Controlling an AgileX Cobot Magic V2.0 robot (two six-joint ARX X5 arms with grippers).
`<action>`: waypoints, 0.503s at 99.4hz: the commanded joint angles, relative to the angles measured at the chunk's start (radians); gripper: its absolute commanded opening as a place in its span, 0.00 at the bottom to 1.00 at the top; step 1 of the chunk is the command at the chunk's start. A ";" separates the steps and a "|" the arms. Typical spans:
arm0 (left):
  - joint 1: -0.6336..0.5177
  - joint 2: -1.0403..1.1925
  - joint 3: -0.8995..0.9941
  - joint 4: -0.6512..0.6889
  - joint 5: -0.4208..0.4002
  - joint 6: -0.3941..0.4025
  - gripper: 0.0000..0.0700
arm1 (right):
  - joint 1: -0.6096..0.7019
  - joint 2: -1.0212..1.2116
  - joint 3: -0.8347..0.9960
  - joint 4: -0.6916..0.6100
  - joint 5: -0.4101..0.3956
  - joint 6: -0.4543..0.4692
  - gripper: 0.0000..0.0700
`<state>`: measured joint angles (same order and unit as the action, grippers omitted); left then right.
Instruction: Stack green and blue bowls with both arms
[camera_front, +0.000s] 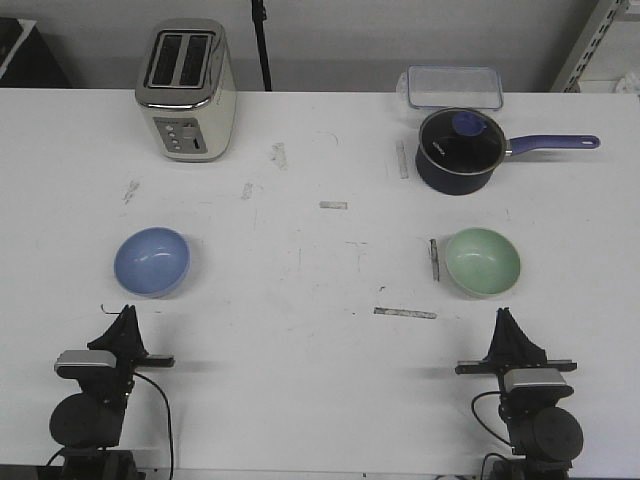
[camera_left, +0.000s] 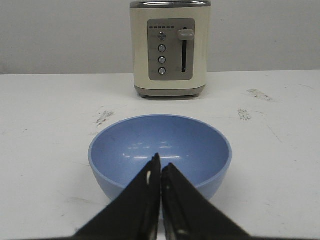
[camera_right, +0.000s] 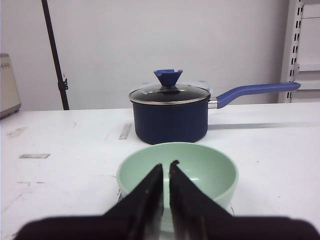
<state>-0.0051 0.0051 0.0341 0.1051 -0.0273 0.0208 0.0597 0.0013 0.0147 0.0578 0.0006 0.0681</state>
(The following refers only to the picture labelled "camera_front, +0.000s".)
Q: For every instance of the glass pot lid blue knob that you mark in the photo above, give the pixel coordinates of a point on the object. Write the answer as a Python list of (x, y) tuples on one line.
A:
[(462, 141)]

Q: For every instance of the dark blue saucepan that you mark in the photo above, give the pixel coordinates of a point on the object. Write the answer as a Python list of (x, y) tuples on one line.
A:
[(463, 184)]

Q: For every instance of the blue bowl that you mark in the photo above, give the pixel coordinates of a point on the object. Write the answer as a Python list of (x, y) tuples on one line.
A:
[(152, 262)]

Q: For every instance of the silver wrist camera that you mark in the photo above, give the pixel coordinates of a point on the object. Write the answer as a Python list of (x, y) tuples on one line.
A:
[(84, 364), (547, 382)]

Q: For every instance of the green bowl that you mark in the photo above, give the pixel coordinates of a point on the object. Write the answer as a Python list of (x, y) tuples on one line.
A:
[(482, 262)]

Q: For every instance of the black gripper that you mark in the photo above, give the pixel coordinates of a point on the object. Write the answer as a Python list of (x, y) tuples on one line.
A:
[(119, 384), (510, 341)]

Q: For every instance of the black tripod pole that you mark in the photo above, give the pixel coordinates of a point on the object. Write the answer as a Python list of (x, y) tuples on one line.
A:
[(259, 16)]

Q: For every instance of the cream and chrome toaster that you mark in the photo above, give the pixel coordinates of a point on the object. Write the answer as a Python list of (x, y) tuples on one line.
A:
[(186, 91)]

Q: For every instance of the white metal shelf rack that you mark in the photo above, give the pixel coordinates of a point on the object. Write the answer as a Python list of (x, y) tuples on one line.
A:
[(605, 56)]

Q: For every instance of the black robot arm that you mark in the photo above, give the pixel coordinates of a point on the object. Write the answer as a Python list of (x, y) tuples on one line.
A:
[(88, 424), (543, 438)]

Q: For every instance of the clear plastic food container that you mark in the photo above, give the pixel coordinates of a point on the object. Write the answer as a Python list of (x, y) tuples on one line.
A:
[(434, 87)]

